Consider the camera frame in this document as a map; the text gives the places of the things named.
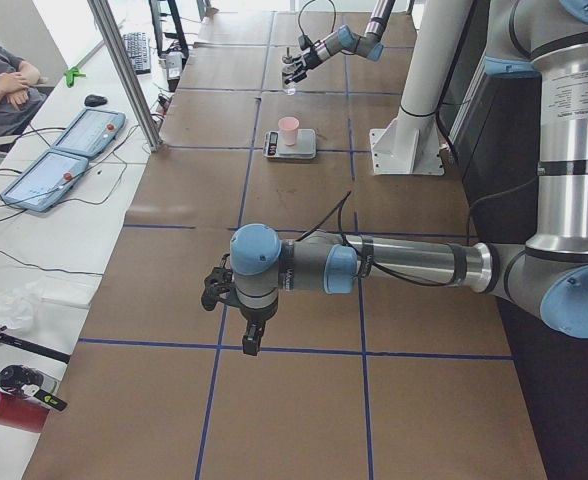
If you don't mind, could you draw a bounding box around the clear glass sauce bottle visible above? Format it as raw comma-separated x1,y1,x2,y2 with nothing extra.
281,47,297,95

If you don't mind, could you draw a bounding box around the upper teach pendant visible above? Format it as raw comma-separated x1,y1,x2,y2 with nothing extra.
51,107,126,159

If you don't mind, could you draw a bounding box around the red cylinder tube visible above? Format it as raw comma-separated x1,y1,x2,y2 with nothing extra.
0,391,48,433

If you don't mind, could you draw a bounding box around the black tripod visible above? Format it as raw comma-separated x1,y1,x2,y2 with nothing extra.
0,325,71,364

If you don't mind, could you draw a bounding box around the silver digital kitchen scale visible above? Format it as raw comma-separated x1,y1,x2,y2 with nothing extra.
263,129,317,160

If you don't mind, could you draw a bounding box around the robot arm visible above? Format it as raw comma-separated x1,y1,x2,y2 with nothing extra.
281,0,395,90
201,1,588,355

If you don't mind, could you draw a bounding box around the black computer keyboard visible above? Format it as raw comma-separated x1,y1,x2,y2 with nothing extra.
122,32,151,75

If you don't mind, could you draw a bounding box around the green plastic clamp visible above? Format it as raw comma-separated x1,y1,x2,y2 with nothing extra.
64,66,86,88

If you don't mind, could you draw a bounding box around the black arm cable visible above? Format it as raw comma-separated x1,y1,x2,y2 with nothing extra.
293,189,450,289

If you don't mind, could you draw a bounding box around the aluminium frame post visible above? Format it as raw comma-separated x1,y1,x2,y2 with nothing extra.
87,0,162,152

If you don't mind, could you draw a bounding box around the crumpled white paper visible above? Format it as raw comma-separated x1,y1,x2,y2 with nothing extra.
0,282,42,332

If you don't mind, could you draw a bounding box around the black computer mouse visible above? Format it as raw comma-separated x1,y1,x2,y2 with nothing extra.
84,94,108,107

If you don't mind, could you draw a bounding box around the pink paper cup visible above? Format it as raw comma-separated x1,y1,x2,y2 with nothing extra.
278,116,300,146

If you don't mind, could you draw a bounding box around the black silver flashlight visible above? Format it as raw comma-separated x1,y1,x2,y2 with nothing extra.
0,365,68,412

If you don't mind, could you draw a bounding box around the lower teach pendant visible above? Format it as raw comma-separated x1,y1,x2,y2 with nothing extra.
0,149,89,212

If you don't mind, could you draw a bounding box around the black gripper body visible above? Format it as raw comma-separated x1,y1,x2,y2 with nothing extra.
201,253,278,330
294,42,329,75

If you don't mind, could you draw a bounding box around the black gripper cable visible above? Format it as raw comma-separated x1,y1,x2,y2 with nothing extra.
296,0,338,51

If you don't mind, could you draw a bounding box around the teach pendant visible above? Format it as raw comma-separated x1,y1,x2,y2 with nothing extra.
51,107,126,159
0,149,89,212

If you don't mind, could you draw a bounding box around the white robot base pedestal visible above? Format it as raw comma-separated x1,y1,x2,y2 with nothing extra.
370,0,473,176

